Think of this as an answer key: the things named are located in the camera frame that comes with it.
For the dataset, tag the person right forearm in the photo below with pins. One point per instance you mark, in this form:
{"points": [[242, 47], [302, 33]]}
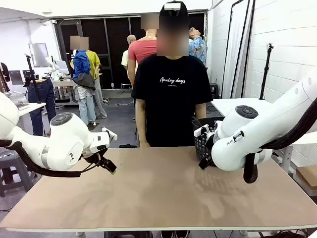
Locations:
{"points": [[142, 121]]}

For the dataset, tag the grey plastic stool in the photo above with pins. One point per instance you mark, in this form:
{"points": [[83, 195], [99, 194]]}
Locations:
{"points": [[15, 171]]}

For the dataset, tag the dark jeans on torso form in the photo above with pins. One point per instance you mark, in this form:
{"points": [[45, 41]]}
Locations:
{"points": [[45, 99]]}

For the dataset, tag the black cap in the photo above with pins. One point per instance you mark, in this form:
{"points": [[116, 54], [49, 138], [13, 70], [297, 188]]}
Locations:
{"points": [[184, 11]]}

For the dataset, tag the black perforated plastic basket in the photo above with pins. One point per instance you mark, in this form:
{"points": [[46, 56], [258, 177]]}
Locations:
{"points": [[201, 148]]}

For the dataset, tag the mannequin with floral blue shirt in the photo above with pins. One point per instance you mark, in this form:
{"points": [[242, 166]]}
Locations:
{"points": [[198, 49]]}

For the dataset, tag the white workbench with clutter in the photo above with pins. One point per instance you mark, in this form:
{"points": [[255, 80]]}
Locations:
{"points": [[27, 109]]}

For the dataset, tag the black light stand pole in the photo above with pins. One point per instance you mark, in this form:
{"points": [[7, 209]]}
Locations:
{"points": [[227, 62], [247, 62]]}

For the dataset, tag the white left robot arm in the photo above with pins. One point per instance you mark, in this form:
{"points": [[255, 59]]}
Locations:
{"points": [[62, 146]]}

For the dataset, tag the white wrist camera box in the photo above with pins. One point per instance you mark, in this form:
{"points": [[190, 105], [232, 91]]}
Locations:
{"points": [[201, 131], [109, 132]]}

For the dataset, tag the black cloth on floor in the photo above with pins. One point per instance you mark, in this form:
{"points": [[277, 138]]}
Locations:
{"points": [[128, 145]]}

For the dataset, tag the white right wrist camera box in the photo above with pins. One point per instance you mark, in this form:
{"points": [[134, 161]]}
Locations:
{"points": [[201, 131]]}

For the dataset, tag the brown cardboard box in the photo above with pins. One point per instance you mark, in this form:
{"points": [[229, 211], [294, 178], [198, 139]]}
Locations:
{"points": [[308, 177]]}

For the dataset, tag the person right hand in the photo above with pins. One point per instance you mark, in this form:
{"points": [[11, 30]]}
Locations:
{"points": [[145, 144]]}

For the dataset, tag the grey framed whiteboard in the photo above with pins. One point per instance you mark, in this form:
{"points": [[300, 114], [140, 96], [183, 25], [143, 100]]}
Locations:
{"points": [[38, 55]]}

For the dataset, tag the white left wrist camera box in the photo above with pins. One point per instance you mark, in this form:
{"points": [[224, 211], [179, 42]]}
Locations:
{"points": [[109, 132]]}

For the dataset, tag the person torso black t-shirt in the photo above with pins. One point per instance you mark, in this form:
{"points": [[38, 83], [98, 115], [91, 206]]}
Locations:
{"points": [[173, 104]]}

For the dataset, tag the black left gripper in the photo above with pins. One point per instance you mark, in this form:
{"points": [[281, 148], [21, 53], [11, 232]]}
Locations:
{"points": [[95, 155]]}

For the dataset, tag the black camera tripod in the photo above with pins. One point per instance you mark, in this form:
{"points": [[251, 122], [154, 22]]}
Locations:
{"points": [[266, 72], [32, 74]]}

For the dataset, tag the bald mannequin pale shirt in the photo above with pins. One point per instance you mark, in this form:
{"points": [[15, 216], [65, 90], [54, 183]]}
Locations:
{"points": [[128, 57]]}

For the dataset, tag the small white background robot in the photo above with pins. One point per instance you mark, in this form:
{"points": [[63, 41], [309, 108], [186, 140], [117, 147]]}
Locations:
{"points": [[52, 67]]}

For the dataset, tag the person left forearm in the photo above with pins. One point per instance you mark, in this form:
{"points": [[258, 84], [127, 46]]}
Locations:
{"points": [[200, 110]]}

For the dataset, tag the white head-mounted camera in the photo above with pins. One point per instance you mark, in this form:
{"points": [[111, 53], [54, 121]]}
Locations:
{"points": [[172, 5]]}

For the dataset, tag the mannequin with red top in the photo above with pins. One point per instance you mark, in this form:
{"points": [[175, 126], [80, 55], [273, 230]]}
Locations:
{"points": [[142, 49]]}

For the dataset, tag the small black stool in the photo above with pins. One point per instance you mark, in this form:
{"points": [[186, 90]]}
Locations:
{"points": [[214, 89]]}

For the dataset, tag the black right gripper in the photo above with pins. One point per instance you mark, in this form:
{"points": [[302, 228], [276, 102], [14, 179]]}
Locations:
{"points": [[208, 146]]}

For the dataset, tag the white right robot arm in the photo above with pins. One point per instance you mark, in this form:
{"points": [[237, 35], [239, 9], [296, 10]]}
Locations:
{"points": [[237, 143]]}

